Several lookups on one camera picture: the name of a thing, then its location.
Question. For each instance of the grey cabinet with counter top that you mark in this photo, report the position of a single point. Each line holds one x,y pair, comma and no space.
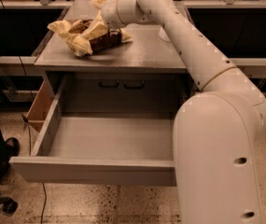
74,82

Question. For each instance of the black office chair base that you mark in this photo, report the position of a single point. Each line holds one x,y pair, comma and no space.
9,206

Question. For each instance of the wooden side panel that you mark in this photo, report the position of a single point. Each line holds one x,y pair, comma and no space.
39,108

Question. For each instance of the black shoe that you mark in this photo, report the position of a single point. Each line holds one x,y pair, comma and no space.
8,149

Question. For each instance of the white upside-down bowl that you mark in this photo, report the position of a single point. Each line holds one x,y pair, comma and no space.
163,36

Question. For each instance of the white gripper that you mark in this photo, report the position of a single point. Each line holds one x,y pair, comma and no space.
110,12

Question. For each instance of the open grey top drawer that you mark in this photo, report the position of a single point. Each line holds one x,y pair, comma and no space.
109,150

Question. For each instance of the black drawer handle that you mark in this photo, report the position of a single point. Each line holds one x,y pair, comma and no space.
108,83
134,84

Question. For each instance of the left black drawer handle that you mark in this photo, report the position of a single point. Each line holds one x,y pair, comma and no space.
108,83

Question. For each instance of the brown chip bag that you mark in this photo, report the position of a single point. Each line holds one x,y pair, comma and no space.
69,31

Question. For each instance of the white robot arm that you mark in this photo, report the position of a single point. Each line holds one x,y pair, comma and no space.
215,129

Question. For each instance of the right black drawer handle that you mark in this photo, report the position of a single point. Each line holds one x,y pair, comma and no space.
134,84

